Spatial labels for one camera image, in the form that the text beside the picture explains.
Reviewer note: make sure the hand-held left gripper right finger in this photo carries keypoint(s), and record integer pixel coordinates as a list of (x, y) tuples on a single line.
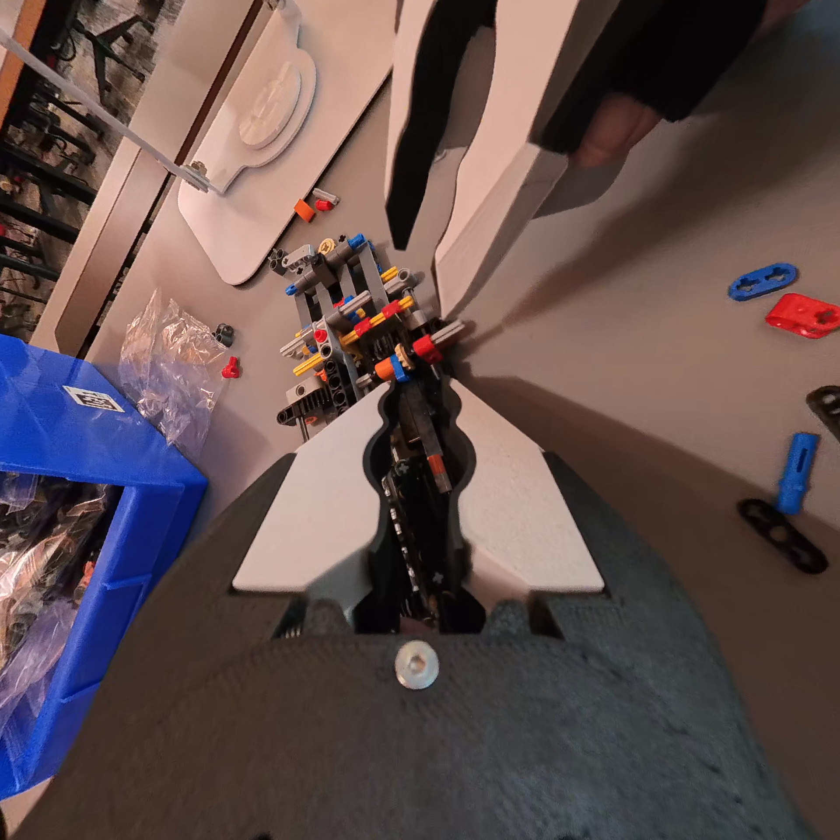
[(518, 512)]

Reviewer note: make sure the light grey lego axle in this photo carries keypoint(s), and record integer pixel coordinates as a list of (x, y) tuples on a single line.
[(326, 195)]

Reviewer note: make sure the blue lego beam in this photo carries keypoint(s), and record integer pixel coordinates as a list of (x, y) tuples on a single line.
[(761, 282)]

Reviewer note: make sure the person's right hand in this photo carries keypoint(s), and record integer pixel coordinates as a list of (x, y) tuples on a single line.
[(617, 131)]

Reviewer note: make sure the orange lego piece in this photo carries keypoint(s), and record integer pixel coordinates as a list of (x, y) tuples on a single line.
[(303, 210)]

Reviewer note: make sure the wooden panel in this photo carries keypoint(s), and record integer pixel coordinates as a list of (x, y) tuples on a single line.
[(16, 52)]

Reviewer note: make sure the white stand base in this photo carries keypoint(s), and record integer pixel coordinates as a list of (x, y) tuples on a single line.
[(229, 236)]

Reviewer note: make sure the black metal shelving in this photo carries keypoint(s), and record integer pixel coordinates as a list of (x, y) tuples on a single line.
[(39, 197)]

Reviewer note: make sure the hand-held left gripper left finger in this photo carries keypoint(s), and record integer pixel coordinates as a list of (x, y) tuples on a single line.
[(315, 499)]

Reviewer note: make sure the blue plastic storage bin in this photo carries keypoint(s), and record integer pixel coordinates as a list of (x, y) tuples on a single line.
[(98, 433)]

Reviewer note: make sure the red lego beam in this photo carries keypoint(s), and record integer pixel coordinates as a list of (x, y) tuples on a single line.
[(804, 315)]

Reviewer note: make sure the clear plastic bag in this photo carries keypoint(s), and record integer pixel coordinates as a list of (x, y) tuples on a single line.
[(164, 367)]

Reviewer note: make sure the blue lego pin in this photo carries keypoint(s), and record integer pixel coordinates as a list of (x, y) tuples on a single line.
[(797, 472)]

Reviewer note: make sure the black lego beam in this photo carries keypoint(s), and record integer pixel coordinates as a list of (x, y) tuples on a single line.
[(784, 535), (828, 407)]

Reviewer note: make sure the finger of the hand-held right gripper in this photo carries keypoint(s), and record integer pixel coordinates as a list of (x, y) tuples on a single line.
[(399, 118), (512, 79)]

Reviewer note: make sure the tan lego gear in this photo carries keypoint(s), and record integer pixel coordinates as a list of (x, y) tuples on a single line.
[(326, 246)]

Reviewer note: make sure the bagged lego parts pile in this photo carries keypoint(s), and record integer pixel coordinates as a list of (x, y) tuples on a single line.
[(39, 525)]

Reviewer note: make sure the red lego connector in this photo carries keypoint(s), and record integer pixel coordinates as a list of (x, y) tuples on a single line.
[(229, 369)]

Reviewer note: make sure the dark grey lego connector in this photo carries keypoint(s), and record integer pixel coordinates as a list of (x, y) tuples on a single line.
[(225, 334), (275, 260)]

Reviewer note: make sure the multicoloured lego chassis assembly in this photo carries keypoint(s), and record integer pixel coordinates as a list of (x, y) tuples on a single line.
[(341, 315)]

